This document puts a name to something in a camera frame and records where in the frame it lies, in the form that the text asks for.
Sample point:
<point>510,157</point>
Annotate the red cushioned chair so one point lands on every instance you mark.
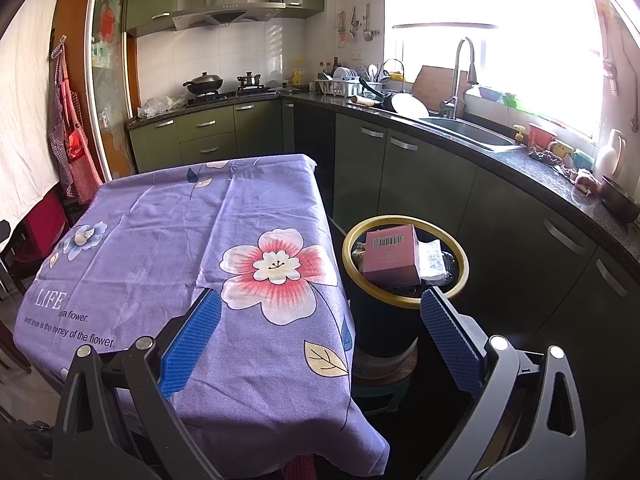
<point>42,225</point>

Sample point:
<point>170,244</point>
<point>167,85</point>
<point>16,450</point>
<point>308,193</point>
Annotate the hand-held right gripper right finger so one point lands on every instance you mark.
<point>450,340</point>

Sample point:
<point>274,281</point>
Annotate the black gas stove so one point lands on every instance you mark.
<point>235,96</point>

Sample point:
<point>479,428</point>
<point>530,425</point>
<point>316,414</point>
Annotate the pink cardboard box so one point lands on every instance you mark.
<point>390,260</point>

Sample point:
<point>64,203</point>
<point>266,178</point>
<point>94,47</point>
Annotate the yellow oil bottle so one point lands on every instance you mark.
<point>298,76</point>

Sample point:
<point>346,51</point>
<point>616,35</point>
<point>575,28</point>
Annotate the wooden cutting board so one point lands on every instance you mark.
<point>437,82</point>

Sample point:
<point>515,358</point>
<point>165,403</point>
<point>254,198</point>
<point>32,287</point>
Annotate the purple checked apron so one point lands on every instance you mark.
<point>56,130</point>

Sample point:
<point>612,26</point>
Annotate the steel range hood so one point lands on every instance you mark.
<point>227,2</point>

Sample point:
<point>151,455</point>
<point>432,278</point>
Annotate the white jug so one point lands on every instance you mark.
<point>609,157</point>

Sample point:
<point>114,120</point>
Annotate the white plate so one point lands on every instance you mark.
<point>410,105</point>

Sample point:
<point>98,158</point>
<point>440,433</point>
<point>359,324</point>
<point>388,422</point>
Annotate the white hanging cloth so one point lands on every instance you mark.
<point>25,110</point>

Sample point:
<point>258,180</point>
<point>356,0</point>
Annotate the steel faucet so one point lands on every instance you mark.
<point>457,75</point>

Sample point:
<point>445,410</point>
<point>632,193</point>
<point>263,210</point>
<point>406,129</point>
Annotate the wooden stool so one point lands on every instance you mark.
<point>385,375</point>

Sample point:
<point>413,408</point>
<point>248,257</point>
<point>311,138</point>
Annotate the black wok with lid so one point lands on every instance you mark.
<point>203,84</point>

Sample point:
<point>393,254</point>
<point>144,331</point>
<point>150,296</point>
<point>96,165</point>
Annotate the clear plastic bag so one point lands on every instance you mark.
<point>160,107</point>

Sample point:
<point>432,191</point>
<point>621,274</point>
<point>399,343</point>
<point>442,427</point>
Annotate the red container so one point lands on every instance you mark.
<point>542,135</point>

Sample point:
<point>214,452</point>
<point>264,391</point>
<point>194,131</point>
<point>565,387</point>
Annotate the dark sauce bottles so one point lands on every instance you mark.
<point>328,70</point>

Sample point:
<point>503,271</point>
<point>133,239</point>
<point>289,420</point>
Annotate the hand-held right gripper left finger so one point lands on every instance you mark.
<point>192,340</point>

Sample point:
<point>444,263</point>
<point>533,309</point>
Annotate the red checked apron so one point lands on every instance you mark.
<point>80,150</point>

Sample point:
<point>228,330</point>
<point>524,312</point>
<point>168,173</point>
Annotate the hanging kitchen utensils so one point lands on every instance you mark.
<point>362,22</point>

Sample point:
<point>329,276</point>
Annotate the small dark pot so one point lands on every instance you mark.
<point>250,82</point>

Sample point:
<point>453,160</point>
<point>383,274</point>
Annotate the yellow rim trash bin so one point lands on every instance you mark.
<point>380,325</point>

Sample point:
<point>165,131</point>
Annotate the black frying pan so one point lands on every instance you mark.
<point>377,95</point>

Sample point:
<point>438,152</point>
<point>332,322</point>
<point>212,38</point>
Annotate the purple floral tablecloth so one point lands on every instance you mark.
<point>175,220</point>

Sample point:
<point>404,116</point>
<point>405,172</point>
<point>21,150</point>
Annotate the steel sink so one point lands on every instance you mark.
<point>470,132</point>

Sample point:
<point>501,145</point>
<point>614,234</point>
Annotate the glass sliding door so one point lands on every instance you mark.
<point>107,60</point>

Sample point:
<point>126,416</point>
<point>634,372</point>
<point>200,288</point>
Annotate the dark metal bowl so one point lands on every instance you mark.
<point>620,200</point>

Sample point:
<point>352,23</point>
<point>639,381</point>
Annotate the white dish rack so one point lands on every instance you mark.
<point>342,85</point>

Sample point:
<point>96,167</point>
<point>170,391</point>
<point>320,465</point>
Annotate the dark stone countertop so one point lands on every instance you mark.
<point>550,180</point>

